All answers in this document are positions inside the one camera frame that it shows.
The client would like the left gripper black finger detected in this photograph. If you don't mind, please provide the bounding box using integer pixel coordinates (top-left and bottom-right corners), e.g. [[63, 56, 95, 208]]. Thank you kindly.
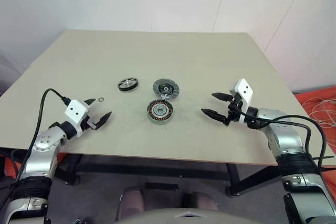
[[92, 111, 113, 131], [83, 98, 97, 109]]

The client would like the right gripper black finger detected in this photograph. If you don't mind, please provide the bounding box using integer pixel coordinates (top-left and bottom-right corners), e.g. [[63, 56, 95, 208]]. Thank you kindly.
[[201, 108, 229, 126], [211, 92, 233, 102]]

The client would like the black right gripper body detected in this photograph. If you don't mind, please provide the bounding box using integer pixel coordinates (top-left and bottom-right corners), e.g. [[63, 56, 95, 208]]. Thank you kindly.
[[224, 92, 243, 126]]

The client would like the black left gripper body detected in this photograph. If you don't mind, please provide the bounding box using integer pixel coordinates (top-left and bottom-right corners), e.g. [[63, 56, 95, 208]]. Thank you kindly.
[[80, 114, 97, 132]]

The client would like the motor stator with copper windings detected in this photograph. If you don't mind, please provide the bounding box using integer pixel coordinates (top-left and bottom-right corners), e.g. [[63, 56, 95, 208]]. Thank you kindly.
[[146, 99, 176, 125]]

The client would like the dark rounded shape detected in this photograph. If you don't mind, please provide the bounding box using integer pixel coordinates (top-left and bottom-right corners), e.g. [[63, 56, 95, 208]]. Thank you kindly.
[[117, 186, 145, 221], [182, 191, 218, 211]]

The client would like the black flat floor plate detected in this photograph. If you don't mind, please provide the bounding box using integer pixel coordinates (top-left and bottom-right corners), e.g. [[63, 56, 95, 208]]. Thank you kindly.
[[145, 182, 179, 191]]

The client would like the orange floor cushion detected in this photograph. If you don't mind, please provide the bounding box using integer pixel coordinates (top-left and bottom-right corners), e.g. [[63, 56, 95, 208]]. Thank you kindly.
[[3, 154, 27, 180]]

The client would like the grey robot torso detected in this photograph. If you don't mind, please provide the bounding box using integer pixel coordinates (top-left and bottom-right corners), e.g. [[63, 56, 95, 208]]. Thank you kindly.
[[110, 207, 229, 224]]

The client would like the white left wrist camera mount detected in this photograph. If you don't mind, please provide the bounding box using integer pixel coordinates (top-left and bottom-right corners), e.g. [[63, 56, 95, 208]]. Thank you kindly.
[[64, 99, 89, 137]]

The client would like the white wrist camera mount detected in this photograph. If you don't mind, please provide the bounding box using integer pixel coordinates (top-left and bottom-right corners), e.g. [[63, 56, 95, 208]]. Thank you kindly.
[[64, 99, 89, 137], [234, 78, 254, 125]]

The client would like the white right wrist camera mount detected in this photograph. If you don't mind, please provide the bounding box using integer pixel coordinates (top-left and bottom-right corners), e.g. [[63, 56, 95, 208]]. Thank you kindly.
[[234, 78, 254, 125]]

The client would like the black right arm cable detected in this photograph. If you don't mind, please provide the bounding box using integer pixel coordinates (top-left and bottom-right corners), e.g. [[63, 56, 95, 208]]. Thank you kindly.
[[235, 108, 328, 175]]

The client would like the orange cloth with white cord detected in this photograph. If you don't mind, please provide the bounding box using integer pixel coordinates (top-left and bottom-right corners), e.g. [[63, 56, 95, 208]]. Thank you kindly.
[[293, 84, 336, 172]]

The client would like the black metal table frame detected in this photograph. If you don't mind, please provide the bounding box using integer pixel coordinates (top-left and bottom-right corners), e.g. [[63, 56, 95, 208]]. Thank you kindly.
[[0, 150, 281, 198]]

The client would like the white tangled cord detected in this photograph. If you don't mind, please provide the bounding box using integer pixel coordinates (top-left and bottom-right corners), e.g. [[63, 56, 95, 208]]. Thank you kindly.
[[301, 97, 336, 128]]

